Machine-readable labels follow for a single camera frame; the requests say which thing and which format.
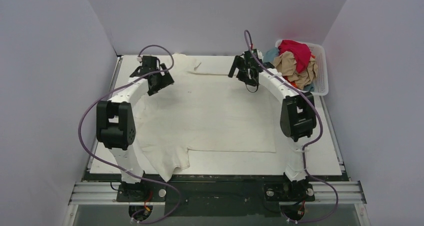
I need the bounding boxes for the tan beige t shirt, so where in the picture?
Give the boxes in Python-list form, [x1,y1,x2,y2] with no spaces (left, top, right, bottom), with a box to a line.
[272,51,319,91]

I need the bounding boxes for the magenta red t shirt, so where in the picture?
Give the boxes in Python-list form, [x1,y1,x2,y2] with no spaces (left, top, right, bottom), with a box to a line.
[277,40,312,73]

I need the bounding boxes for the white plastic laundry basket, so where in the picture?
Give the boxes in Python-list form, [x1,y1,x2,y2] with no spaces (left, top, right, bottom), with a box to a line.
[275,40,329,96]

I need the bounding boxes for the cream white t shirt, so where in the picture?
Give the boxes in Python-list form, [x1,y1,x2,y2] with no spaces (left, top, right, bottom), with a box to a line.
[133,54,276,181]

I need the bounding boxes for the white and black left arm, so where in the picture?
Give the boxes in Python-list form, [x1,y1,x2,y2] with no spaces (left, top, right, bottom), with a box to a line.
[96,56,174,201]

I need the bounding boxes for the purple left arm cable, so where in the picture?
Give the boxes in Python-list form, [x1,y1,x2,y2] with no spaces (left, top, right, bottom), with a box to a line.
[78,45,182,224]

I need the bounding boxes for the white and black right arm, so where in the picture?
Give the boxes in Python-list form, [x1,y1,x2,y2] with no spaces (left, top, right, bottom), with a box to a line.
[228,49,317,200]

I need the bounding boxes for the teal blue t shirt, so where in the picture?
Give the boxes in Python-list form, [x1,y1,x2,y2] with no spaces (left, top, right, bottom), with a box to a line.
[262,47,279,63]

